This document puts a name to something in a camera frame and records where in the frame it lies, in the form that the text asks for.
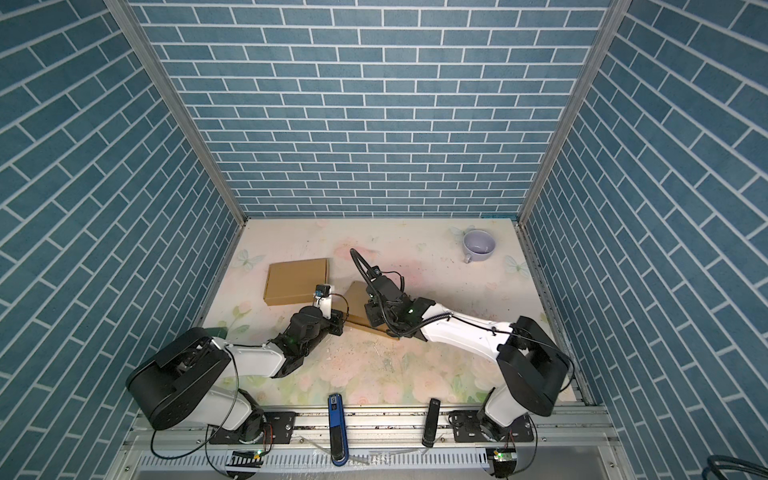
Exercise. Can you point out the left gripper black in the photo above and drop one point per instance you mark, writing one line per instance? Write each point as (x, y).
(336, 320)

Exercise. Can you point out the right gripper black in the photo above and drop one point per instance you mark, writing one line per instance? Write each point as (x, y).
(370, 306)

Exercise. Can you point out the cardboard box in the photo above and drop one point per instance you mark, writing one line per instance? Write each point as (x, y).
(294, 282)

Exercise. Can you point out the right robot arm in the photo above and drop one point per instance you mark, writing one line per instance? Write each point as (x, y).
(532, 366)

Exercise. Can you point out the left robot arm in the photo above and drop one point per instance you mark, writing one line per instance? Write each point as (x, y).
(179, 383)

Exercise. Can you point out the lavender ceramic cup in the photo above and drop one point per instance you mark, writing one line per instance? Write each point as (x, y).
(478, 245)

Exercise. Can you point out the dark green flat object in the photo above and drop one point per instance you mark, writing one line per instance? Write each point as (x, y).
(218, 332)

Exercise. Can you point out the blue black handheld tool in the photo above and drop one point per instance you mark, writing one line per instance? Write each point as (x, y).
(337, 431)

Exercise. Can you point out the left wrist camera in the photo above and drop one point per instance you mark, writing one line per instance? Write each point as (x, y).
(323, 299)

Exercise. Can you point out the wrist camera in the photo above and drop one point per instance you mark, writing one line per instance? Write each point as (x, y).
(370, 274)
(323, 299)

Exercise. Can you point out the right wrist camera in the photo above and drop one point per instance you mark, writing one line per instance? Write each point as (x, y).
(370, 274)

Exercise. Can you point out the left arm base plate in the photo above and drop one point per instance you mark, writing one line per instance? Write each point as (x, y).
(266, 429)

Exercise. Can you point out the aluminium front rail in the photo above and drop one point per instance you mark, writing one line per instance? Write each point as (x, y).
(389, 427)

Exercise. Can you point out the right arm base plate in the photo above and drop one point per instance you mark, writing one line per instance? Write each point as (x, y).
(472, 426)

